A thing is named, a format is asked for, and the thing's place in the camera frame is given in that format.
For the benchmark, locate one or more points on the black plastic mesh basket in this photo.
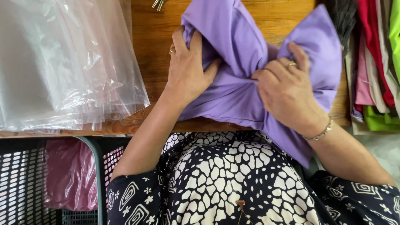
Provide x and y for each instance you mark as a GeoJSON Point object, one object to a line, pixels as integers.
{"type": "Point", "coordinates": [114, 156]}
{"type": "Point", "coordinates": [22, 187]}

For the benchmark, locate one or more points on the purple garment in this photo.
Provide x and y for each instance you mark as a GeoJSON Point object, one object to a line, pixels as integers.
{"type": "Point", "coordinates": [237, 62]}

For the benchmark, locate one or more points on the black white patterned dress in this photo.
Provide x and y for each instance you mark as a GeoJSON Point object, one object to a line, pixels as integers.
{"type": "Point", "coordinates": [225, 184]}

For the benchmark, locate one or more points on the red garment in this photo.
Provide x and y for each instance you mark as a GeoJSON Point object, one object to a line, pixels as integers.
{"type": "Point", "coordinates": [372, 37]}

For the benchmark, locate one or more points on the pink garment in plastic bag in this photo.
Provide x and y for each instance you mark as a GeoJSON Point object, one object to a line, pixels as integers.
{"type": "Point", "coordinates": [70, 175]}

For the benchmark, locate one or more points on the lime green garment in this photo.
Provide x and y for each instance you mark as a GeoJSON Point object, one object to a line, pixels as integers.
{"type": "Point", "coordinates": [395, 34]}
{"type": "Point", "coordinates": [376, 120]}

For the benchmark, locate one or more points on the stack of clear plastic bags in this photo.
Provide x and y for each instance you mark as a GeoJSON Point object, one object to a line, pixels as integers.
{"type": "Point", "coordinates": [59, 62]}

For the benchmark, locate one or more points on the person's left hand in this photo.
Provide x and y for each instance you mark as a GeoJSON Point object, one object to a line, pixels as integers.
{"type": "Point", "coordinates": [184, 78]}

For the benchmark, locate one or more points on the metal keys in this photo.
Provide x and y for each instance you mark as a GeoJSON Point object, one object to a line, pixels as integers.
{"type": "Point", "coordinates": [158, 3]}

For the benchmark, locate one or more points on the person's right hand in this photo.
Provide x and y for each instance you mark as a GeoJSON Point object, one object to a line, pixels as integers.
{"type": "Point", "coordinates": [287, 90]}

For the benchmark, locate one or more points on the dark grey brush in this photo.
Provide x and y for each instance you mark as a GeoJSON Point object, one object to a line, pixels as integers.
{"type": "Point", "coordinates": [342, 18]}

